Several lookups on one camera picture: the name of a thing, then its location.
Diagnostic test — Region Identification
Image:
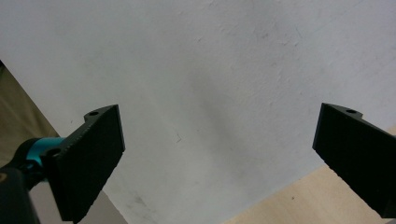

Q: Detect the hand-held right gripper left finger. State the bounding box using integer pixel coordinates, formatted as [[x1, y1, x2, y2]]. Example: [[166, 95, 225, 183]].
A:
[[41, 104, 126, 224]]

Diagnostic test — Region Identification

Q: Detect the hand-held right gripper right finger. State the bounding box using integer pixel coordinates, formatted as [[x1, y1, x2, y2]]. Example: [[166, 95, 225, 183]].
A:
[[312, 103, 396, 219]]

